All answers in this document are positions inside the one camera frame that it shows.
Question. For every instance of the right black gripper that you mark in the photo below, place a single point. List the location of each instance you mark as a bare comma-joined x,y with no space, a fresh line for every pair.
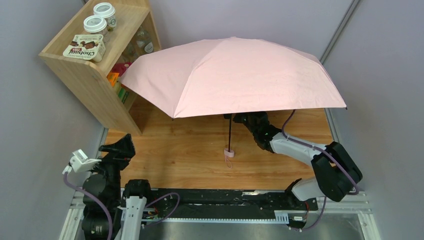
251,121

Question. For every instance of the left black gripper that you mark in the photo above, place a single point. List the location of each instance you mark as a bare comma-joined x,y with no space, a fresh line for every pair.
112,159

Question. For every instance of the pink folding umbrella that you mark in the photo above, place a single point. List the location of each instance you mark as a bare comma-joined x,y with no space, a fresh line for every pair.
229,76

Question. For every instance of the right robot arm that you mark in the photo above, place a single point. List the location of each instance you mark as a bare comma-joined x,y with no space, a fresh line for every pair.
335,173

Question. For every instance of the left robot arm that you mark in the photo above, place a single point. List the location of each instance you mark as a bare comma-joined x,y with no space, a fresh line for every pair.
111,212

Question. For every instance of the stack of coloured sponges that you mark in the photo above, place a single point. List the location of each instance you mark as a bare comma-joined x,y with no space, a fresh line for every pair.
114,80

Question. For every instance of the pink box on shelf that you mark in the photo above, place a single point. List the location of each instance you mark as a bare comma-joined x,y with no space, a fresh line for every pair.
121,68

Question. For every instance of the Chobani yogurt pack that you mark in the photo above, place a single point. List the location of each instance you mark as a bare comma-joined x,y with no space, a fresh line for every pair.
88,47

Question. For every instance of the glass jar on shelf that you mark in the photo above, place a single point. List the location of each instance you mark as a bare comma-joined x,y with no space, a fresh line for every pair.
144,41

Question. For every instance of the wooden shelf unit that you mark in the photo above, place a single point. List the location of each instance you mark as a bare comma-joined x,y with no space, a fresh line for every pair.
88,80

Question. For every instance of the white lidded cup front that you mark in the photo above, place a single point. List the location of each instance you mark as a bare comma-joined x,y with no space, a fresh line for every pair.
95,24

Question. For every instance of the white lidded cup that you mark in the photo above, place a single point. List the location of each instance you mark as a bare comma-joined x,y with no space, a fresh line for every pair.
107,11
95,24

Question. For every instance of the white lidded cup rear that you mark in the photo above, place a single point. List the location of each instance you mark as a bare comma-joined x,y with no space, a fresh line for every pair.
107,11

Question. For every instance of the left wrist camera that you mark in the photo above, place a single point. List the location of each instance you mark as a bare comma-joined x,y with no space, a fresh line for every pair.
80,162

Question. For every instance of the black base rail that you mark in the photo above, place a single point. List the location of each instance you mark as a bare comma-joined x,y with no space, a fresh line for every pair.
228,206

